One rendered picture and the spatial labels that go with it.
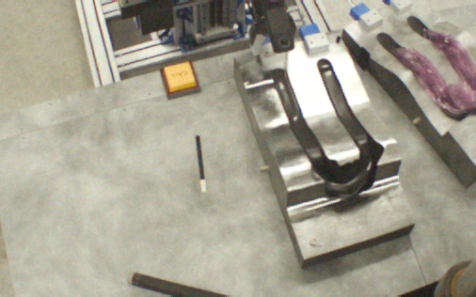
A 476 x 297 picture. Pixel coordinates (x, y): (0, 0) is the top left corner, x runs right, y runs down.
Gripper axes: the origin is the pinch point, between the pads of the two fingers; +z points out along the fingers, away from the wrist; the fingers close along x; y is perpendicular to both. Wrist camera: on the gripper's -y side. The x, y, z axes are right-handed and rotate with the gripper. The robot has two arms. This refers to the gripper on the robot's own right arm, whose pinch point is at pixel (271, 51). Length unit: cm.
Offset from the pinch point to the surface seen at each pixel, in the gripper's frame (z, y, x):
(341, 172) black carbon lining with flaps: -2.1, -34.2, -3.9
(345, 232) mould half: 4.4, -44.9, -2.1
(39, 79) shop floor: 90, 74, 63
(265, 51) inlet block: -1.3, -0.6, 1.6
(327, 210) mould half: 4.4, -38.9, -0.1
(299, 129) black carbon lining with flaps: 2.1, -20.0, 0.0
